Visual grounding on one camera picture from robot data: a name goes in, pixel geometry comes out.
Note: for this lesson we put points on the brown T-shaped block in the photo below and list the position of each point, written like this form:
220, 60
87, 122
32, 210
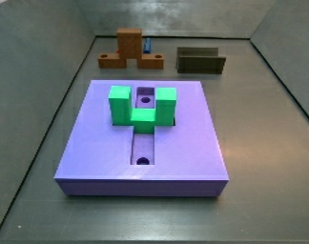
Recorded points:
129, 50

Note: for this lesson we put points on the purple base board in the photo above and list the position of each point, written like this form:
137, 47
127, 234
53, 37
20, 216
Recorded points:
181, 165

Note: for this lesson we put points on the green U-shaped block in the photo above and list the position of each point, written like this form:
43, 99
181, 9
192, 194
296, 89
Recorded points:
143, 118

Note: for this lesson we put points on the blue small block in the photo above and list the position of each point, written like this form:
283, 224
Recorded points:
147, 46

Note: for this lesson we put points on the black bracket block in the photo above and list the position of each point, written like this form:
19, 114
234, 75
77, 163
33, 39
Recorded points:
199, 60

